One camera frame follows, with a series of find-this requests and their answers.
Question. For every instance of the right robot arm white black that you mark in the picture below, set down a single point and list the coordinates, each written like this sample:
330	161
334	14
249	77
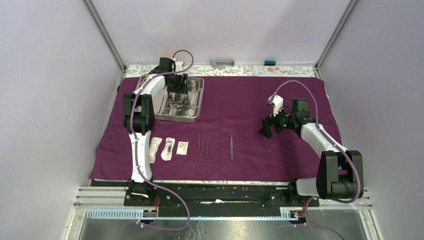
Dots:
339	175

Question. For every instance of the steel surgical forceps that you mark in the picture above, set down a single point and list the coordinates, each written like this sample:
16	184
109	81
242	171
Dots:
174	103

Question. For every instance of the steel scalpel handle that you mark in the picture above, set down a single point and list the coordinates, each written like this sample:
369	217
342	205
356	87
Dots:
206	150

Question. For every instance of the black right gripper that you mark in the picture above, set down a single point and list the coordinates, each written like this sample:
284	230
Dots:
267	123

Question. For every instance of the remaining steel instrument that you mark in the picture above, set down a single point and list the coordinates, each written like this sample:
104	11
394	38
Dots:
231	147

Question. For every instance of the long white sterile packet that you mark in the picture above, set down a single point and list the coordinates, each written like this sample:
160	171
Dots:
153	148

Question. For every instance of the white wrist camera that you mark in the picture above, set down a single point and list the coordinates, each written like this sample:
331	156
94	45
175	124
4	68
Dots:
277	103
178	65

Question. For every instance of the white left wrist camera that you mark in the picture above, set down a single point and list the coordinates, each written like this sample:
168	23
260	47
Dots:
178	65

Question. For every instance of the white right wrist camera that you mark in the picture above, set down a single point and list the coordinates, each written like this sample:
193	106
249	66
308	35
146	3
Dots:
277	103

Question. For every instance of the steel tweezers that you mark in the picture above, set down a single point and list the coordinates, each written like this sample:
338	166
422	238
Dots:
212	143
200	145

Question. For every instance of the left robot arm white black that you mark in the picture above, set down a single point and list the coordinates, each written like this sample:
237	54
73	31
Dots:
139	119

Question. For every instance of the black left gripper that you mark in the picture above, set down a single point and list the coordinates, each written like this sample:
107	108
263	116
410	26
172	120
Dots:
180	87

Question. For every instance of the perforated steel instrument tray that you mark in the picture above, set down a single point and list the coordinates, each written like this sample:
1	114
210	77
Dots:
158	92

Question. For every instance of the blue plastic block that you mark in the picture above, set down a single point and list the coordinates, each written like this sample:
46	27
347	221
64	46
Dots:
269	63

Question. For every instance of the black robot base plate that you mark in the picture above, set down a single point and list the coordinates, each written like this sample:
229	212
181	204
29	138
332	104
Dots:
218	200

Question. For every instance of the small white sterile packet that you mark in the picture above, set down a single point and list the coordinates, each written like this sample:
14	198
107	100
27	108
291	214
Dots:
182	148

